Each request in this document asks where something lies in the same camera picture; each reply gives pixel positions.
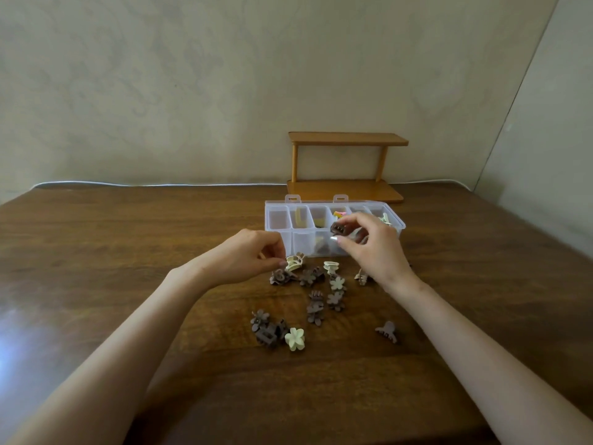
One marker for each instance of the solid yellow star clip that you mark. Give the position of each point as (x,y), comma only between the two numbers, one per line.
(336,214)

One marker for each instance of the person's left forearm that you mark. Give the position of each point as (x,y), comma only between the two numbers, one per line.
(106,361)

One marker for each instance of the clear plastic compartment box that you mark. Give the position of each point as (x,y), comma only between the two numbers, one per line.
(278,217)

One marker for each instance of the person's right hand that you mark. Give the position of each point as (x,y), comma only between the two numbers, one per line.
(380,254)

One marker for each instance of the pale yellow hair clip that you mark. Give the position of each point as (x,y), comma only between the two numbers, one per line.
(300,216)

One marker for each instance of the pile of mixed hair clips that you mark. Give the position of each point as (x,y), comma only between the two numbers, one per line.
(315,305)

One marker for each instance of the person's left hand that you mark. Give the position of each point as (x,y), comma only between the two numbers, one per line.
(241,259)

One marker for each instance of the person's right forearm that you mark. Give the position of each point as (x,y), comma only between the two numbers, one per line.
(500,366)

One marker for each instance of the brown ribbed claw clip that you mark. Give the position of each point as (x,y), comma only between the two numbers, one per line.
(338,228)

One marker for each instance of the small wooden shelf rack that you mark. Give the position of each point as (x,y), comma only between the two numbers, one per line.
(347,138)

